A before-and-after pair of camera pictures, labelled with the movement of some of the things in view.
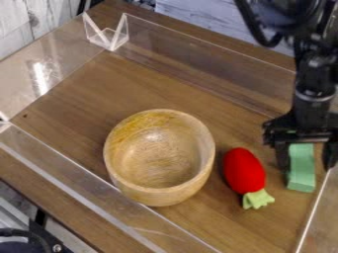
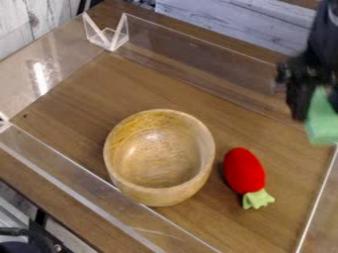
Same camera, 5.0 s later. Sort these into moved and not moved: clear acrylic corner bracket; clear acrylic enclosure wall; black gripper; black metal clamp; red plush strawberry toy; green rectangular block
Moved: black gripper; green rectangular block
Not moved: black metal clamp; clear acrylic enclosure wall; red plush strawberry toy; clear acrylic corner bracket
